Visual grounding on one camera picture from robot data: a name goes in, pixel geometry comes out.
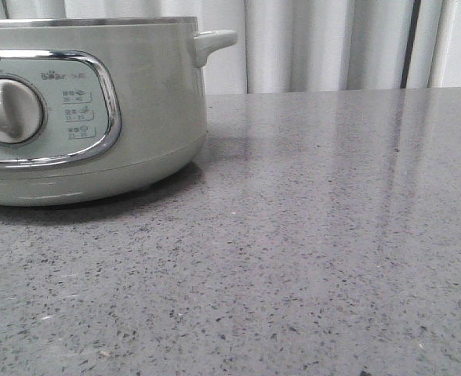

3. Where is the white pleated curtain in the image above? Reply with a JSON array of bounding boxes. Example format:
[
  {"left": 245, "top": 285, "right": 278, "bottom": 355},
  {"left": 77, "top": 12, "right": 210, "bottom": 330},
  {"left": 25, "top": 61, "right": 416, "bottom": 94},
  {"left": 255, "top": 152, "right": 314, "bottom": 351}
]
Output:
[{"left": 0, "top": 1, "right": 461, "bottom": 94}]

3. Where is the pale green electric pot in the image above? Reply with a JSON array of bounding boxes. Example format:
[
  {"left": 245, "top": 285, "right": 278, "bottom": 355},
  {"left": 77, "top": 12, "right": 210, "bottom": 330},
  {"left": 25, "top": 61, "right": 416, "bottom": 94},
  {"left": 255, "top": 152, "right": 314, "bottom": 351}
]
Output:
[{"left": 0, "top": 16, "right": 238, "bottom": 206}]

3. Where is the beige pot control dial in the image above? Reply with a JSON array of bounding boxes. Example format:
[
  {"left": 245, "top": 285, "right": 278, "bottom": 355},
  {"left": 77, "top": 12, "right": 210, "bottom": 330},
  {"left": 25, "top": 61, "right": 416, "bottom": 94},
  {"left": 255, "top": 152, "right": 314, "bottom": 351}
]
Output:
[{"left": 0, "top": 78, "right": 45, "bottom": 144}]

